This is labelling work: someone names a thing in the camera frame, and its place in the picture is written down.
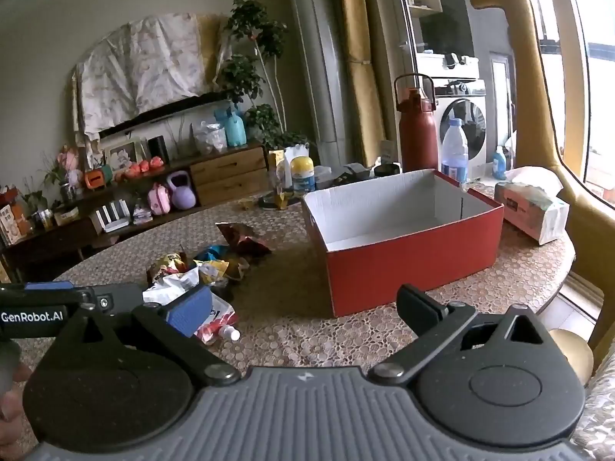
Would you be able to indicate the yellow lidded canister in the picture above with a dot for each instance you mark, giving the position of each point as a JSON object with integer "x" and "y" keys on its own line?
{"x": 303, "y": 177}

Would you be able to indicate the photo frame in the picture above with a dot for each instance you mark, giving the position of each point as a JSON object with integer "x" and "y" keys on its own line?
{"x": 121, "y": 156}

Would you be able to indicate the blue snack packet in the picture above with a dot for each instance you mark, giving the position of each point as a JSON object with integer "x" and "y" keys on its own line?
{"x": 211, "y": 252}

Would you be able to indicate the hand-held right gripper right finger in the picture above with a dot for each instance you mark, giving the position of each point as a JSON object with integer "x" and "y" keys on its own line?
{"x": 423, "y": 308}

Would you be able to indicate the white pouch with cap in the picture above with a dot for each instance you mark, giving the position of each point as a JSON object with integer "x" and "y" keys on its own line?
{"x": 218, "y": 319}

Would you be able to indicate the wooden cabinet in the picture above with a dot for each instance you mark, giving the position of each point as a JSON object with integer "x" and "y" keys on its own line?
{"x": 226, "y": 177}

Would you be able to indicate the white router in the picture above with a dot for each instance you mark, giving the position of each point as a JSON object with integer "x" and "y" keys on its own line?
{"x": 111, "y": 218}

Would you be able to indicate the grey plastic box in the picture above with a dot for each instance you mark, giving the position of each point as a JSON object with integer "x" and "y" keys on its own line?
{"x": 323, "y": 176}

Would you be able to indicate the white washing machine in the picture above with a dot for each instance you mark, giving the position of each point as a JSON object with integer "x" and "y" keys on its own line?
{"x": 473, "y": 129}

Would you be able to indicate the white snack packet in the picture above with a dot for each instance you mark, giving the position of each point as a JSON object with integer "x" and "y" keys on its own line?
{"x": 170, "y": 285}

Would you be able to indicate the small leafy plant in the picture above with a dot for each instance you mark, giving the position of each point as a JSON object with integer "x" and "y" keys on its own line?
{"x": 36, "y": 197}

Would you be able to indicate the large orange yellow snack packet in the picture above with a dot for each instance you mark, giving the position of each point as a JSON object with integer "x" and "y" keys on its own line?
{"x": 242, "y": 242}

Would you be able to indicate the green potted plant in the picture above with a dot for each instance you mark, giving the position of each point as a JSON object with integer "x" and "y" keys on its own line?
{"x": 252, "y": 53}

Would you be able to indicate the pink toy case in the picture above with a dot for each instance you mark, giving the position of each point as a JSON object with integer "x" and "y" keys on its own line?
{"x": 159, "y": 200}

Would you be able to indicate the golden yellow snack packet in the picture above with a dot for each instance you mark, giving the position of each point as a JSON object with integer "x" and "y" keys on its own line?
{"x": 223, "y": 269}

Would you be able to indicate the orange printed box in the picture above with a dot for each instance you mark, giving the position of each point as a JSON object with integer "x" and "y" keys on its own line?
{"x": 12, "y": 221}

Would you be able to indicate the black speaker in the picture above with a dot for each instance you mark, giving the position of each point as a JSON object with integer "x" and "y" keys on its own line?
{"x": 158, "y": 150}

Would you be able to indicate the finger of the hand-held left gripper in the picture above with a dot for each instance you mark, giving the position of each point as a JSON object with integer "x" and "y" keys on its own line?
{"x": 93, "y": 297}

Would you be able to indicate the purple kettlebell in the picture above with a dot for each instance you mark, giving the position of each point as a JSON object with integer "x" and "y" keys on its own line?
{"x": 182, "y": 194}

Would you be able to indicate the clear drinking glass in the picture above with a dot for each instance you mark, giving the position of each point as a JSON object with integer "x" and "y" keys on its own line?
{"x": 279, "y": 187}

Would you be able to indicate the small grey box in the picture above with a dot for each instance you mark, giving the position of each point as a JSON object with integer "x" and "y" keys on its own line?
{"x": 386, "y": 152}

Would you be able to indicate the dark red thermos bottle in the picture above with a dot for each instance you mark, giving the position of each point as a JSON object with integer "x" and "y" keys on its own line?
{"x": 417, "y": 139}

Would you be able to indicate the black round tin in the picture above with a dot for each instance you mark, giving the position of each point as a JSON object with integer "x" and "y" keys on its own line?
{"x": 387, "y": 170}

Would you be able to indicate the clear plastic bag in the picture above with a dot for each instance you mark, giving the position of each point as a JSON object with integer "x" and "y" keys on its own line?
{"x": 209, "y": 138}

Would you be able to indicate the light blue jug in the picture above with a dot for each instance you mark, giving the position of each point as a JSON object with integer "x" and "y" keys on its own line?
{"x": 234, "y": 128}

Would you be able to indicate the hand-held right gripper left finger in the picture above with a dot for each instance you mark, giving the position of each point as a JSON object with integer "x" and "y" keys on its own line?
{"x": 190, "y": 309}

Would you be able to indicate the tissue pack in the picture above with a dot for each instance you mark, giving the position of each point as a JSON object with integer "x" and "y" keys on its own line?
{"x": 533, "y": 204}

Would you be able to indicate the yellow curtain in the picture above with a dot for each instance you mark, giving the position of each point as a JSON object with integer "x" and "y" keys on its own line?
{"x": 360, "y": 72}

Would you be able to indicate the patterned white cloth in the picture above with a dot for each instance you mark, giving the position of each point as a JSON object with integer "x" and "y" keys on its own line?
{"x": 139, "y": 67}

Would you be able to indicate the yellow red snack packet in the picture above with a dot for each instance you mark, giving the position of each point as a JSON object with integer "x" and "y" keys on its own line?
{"x": 168, "y": 265}

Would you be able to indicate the black television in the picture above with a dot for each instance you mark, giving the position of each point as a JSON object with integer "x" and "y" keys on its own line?
{"x": 163, "y": 109}

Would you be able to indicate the black folded gadget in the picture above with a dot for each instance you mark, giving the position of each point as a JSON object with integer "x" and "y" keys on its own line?
{"x": 353, "y": 174}

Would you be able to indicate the clear plastic water bottle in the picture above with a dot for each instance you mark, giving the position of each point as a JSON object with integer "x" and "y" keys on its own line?
{"x": 454, "y": 151}

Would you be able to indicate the black coaster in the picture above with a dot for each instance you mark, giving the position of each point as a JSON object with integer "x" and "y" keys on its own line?
{"x": 269, "y": 201}

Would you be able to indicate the grey standing air conditioner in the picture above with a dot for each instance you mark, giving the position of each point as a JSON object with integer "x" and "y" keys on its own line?
{"x": 319, "y": 67}

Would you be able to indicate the patterned chair cushion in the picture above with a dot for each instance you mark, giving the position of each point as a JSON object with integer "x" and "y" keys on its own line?
{"x": 598, "y": 418}

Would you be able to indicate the orange green box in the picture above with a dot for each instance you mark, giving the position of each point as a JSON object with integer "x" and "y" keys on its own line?
{"x": 98, "y": 177}

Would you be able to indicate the person's left hand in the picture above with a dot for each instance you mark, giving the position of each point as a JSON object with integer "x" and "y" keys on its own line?
{"x": 12, "y": 408}

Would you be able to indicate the orange toys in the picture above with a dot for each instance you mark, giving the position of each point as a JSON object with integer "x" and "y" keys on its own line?
{"x": 141, "y": 167}

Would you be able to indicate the blue detergent bottle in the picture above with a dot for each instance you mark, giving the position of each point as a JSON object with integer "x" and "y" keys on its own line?
{"x": 499, "y": 165}

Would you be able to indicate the small yellow wrapper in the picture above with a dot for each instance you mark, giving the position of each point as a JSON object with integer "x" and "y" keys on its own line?
{"x": 249, "y": 203}

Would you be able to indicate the pink flower bouquet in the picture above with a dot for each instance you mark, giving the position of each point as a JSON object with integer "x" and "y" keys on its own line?
{"x": 69, "y": 163}

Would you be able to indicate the white cardboard box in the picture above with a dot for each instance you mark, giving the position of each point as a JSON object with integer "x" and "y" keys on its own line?
{"x": 413, "y": 259}

